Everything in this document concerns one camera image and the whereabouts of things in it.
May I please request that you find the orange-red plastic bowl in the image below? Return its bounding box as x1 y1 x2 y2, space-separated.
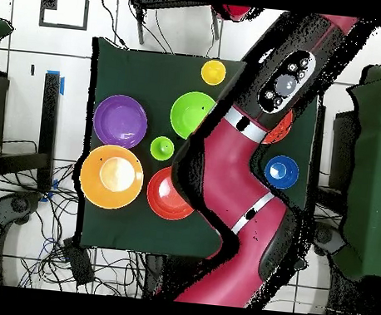
260 107 295 147
144 164 200 223

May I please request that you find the small blue plastic bowl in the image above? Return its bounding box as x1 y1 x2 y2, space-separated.
262 153 302 191

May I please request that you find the tangle of floor cables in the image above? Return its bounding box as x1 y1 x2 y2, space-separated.
0 136 158 299

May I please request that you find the dark green tablecloth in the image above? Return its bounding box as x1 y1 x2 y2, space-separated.
72 36 324 271

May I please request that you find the green plastic bowl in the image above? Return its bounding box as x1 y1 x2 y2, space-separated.
167 89 217 143

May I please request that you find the yellow plastic cup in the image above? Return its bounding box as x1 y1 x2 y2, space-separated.
199 58 228 87

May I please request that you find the large orange plastic bowl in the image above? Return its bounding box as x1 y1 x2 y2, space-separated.
77 141 148 213

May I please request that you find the black camera stand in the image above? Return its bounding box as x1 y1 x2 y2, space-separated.
125 0 228 53

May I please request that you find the black square floor frame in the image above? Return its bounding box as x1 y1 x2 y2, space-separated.
37 0 91 32

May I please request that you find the black floor cable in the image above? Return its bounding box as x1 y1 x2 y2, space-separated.
95 0 132 48

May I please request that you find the red plastic cup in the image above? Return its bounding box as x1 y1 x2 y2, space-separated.
220 4 254 23

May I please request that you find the black metal frame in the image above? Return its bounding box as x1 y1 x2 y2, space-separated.
0 67 63 192
306 106 359 217

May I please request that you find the blue tape strip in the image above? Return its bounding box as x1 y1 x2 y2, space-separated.
44 69 67 96

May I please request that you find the green plastic cup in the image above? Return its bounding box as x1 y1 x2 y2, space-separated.
149 135 176 163

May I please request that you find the black power adapter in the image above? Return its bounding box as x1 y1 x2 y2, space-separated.
57 236 99 288

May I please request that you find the purple plastic bowl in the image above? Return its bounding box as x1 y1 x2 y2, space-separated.
90 91 151 151

